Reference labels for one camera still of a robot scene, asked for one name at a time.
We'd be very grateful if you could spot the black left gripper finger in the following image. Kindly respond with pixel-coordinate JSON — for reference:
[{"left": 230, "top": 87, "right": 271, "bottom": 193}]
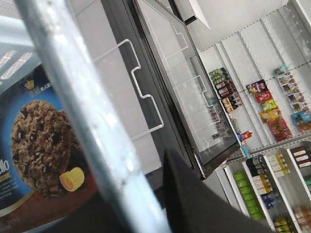
[{"left": 163, "top": 149, "right": 272, "bottom": 233}]

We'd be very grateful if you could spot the dark blue Chocofello cookie box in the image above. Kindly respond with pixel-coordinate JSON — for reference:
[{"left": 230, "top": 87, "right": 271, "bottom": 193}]
[{"left": 0, "top": 66, "right": 97, "bottom": 233}]

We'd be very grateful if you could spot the light blue plastic basket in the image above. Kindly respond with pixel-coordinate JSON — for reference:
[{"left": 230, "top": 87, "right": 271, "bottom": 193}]
[{"left": 0, "top": 0, "right": 171, "bottom": 233}]

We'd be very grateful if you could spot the glass door display fridge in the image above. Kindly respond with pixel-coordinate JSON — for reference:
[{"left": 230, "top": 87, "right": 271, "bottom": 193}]
[{"left": 67, "top": 0, "right": 239, "bottom": 194}]

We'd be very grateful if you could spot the white snack shelving unit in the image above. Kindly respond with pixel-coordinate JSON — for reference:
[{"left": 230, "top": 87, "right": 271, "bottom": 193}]
[{"left": 201, "top": 0, "right": 311, "bottom": 233}]

